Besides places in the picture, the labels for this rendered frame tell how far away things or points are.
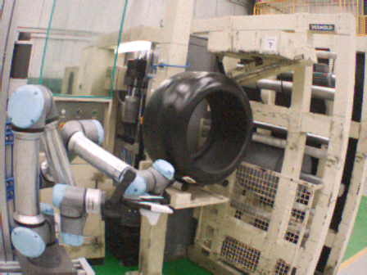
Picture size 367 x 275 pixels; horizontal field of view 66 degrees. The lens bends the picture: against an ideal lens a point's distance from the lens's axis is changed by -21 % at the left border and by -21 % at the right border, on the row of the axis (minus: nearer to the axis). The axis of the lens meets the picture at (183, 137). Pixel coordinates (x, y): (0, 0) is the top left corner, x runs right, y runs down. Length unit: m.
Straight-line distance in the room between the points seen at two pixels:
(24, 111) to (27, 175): 0.19
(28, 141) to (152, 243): 1.51
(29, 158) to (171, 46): 1.33
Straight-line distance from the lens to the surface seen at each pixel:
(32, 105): 0.92
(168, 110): 1.65
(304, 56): 1.84
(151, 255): 2.35
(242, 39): 1.98
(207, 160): 2.12
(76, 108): 2.24
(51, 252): 1.22
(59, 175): 1.09
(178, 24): 2.11
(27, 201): 1.01
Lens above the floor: 1.39
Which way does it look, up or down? 8 degrees down
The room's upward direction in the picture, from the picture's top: 7 degrees clockwise
